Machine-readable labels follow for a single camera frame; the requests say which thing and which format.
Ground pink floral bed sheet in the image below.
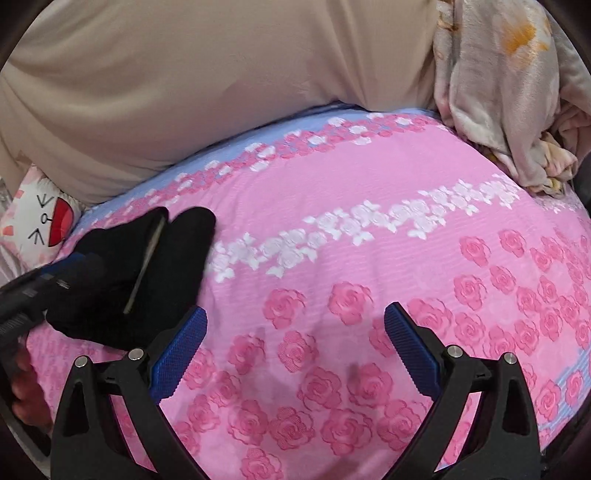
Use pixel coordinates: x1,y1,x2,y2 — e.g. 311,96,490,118
25,108,591,480

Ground black pants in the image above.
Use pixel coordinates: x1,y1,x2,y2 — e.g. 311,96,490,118
46,207,216,350

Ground white cat face pillow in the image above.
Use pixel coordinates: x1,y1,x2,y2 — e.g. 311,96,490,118
1,165,85,269

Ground beige headboard cover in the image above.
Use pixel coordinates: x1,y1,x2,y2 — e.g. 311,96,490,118
1,1,438,205

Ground pale floral blanket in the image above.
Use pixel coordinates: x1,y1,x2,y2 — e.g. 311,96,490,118
433,1,590,197

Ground left hand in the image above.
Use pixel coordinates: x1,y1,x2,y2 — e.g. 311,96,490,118
11,345,53,434

